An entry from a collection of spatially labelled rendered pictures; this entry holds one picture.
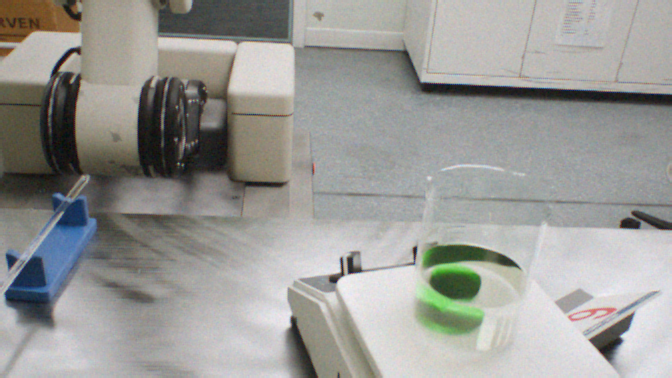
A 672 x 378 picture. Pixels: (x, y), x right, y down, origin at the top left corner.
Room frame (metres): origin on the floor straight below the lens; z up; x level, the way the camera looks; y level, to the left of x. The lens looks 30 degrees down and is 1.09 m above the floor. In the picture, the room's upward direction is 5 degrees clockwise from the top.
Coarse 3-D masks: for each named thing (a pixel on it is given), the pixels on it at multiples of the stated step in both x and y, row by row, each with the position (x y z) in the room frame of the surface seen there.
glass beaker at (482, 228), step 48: (432, 192) 0.31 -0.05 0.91; (480, 192) 0.33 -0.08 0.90; (528, 192) 0.31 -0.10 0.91; (432, 240) 0.28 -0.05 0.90; (480, 240) 0.27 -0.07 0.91; (528, 240) 0.27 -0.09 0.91; (432, 288) 0.28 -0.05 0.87; (480, 288) 0.27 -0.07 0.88; (528, 288) 0.28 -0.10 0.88; (432, 336) 0.27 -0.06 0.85; (480, 336) 0.27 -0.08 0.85
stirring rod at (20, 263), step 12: (84, 180) 0.50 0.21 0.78; (72, 192) 0.48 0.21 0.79; (60, 204) 0.46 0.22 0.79; (60, 216) 0.45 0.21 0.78; (48, 228) 0.43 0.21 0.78; (36, 240) 0.41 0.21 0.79; (24, 252) 0.40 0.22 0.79; (24, 264) 0.39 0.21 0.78; (12, 276) 0.37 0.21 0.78; (0, 288) 0.36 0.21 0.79
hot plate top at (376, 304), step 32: (352, 288) 0.32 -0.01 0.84; (384, 288) 0.32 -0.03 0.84; (352, 320) 0.29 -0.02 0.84; (384, 320) 0.29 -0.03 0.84; (544, 320) 0.30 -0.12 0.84; (384, 352) 0.27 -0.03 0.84; (416, 352) 0.27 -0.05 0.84; (512, 352) 0.28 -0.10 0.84; (544, 352) 0.28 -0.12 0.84; (576, 352) 0.28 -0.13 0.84
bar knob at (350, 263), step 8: (344, 256) 0.37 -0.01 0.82; (352, 256) 0.38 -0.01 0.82; (360, 256) 0.39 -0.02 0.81; (344, 264) 0.37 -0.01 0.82; (352, 264) 0.37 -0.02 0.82; (360, 264) 0.39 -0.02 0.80; (344, 272) 0.37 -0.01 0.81; (352, 272) 0.37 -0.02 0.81; (360, 272) 0.38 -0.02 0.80; (336, 280) 0.37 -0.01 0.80
